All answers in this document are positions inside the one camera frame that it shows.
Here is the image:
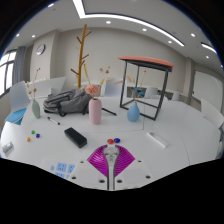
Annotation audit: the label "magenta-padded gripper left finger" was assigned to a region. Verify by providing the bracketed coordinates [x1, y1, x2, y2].
[70, 144, 110, 191]

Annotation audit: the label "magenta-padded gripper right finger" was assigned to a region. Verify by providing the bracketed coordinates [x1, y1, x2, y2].
[114, 144, 153, 191]

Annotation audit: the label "black rectangular case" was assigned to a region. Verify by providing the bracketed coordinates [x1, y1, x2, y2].
[63, 126, 88, 149]

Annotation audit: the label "plain white remote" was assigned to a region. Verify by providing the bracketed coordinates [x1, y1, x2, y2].
[145, 131, 169, 149]

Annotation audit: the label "blue vase with dried stems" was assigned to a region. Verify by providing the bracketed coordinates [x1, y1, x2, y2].
[125, 69, 148, 123]

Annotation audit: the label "pink vase with flowers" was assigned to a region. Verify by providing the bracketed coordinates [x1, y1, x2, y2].
[83, 64, 111, 126]

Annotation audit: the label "black pen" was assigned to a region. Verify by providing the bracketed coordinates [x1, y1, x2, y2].
[101, 107, 118, 117]

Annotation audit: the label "black and white marker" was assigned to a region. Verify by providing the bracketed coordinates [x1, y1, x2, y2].
[46, 116, 61, 126]

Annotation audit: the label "grey backpack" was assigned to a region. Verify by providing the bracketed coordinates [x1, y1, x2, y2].
[42, 88, 93, 117]

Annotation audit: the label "green vase with dried stems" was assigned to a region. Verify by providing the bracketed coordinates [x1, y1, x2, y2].
[25, 67, 42, 120]

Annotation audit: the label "white plastic chair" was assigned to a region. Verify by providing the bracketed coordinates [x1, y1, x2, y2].
[101, 78, 124, 98]
[49, 76, 68, 96]

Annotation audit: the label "white remote with buttons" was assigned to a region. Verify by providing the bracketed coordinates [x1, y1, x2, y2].
[1, 140, 14, 154]

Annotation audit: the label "white chair with blue cushion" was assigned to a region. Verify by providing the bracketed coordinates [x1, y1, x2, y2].
[4, 80, 31, 126]

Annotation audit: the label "black-framed orange-topped side table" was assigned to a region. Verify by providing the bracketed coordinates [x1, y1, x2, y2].
[117, 55, 175, 121]

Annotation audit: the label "wooden tree coat rack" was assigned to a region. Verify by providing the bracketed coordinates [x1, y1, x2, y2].
[70, 23, 93, 90]

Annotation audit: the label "grey curtain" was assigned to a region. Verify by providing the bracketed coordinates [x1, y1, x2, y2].
[13, 45, 27, 86]

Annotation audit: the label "window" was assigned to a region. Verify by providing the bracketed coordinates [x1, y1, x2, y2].
[0, 49, 18, 98]

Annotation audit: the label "ceiling lights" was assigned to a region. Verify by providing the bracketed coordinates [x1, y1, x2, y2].
[14, 0, 219, 56]

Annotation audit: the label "white wall board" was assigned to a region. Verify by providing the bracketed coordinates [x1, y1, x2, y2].
[192, 70, 224, 113]

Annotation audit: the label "round wall clock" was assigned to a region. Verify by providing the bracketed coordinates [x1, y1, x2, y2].
[35, 44, 46, 56]

